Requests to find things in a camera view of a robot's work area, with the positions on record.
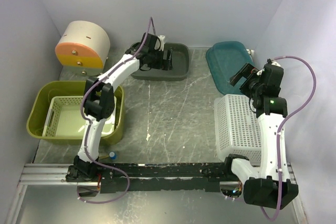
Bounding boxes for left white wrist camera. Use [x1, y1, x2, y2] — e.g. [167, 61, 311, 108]
[155, 35, 166, 51]

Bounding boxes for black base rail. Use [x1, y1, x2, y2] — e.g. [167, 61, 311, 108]
[65, 163, 238, 194]

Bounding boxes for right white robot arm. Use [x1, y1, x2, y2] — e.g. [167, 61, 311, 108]
[223, 61, 299, 209]

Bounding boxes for purple cable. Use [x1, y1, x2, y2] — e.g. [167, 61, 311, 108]
[77, 16, 158, 205]
[225, 55, 317, 221]

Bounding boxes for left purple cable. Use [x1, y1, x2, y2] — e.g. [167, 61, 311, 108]
[77, 16, 158, 205]

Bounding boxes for cream cylinder orange drawers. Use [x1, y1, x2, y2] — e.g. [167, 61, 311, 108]
[55, 20, 111, 76]

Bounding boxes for teal transparent container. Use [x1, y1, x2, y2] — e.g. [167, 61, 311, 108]
[206, 41, 254, 95]

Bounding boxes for olive green large tub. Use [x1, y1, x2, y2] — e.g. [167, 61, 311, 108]
[26, 81, 125, 146]

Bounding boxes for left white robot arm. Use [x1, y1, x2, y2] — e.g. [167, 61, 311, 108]
[66, 33, 172, 182]

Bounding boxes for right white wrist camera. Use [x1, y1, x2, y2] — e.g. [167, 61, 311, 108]
[267, 59, 281, 67]

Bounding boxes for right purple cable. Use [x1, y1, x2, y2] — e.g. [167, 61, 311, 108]
[225, 55, 317, 221]

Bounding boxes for white perforated basket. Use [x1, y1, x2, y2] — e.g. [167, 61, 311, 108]
[214, 94, 261, 166]

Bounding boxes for dark grey container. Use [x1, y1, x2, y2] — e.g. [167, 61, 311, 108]
[131, 42, 191, 81]

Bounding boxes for cream perforated basket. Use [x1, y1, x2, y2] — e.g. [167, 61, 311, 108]
[41, 95, 118, 138]

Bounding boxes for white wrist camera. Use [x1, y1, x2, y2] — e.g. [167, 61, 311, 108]
[155, 35, 166, 51]
[267, 59, 281, 67]

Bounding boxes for small blue capped bottle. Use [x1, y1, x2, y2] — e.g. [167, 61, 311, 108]
[109, 152, 117, 160]

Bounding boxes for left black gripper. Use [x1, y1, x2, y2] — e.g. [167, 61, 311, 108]
[148, 48, 175, 72]

